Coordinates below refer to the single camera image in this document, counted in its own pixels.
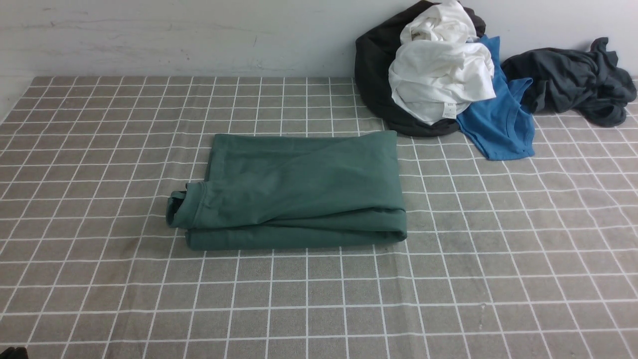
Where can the dark grey crumpled garment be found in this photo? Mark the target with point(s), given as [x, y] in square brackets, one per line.
[589, 82]

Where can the white crumpled shirt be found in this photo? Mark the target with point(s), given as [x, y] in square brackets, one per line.
[441, 67]

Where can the green long-sleeved shirt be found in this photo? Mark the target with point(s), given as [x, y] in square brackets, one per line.
[293, 192]

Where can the black crumpled garment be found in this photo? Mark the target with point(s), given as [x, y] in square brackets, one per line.
[375, 52]

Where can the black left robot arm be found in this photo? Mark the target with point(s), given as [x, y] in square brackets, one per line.
[14, 353]

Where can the blue crumpled shirt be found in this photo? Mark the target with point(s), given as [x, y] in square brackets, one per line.
[501, 128]

